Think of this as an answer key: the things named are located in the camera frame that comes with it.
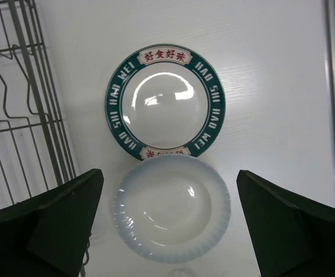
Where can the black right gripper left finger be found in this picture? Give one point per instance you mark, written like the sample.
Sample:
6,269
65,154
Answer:
47,235

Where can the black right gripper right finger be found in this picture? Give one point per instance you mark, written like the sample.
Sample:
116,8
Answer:
291,234

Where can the pale blue fluted plate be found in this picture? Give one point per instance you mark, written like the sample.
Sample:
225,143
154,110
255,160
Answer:
172,209

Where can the green rimmed printed plate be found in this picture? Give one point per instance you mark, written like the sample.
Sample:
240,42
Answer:
165,99

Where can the grey wire dish rack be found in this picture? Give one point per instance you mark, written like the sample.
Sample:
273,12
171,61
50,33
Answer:
35,149

